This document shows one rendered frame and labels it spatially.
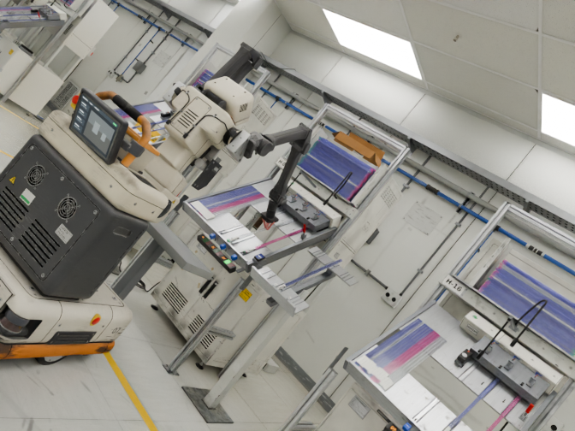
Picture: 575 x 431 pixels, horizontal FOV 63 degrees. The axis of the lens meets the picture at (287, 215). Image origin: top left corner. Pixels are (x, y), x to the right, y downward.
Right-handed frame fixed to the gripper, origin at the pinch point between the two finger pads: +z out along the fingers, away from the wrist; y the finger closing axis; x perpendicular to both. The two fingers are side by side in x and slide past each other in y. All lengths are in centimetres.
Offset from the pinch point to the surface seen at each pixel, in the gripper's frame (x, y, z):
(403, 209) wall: -193, 17, 41
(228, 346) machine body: 31, -22, 67
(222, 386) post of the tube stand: 57, -51, 54
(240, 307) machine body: 22, -16, 43
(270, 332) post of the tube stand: 33, -52, 24
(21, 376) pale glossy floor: 148, -40, -1
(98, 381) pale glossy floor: 119, -39, 23
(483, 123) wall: -262, 10, -44
